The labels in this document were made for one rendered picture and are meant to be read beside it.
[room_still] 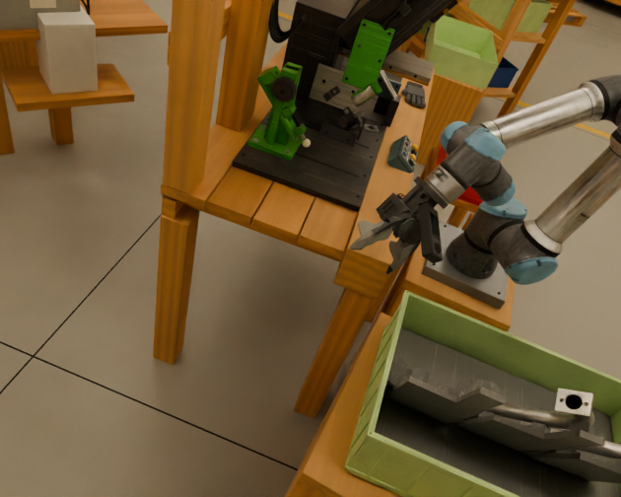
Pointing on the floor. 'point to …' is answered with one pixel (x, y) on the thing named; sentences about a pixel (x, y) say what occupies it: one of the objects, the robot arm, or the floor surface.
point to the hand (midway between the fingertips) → (370, 264)
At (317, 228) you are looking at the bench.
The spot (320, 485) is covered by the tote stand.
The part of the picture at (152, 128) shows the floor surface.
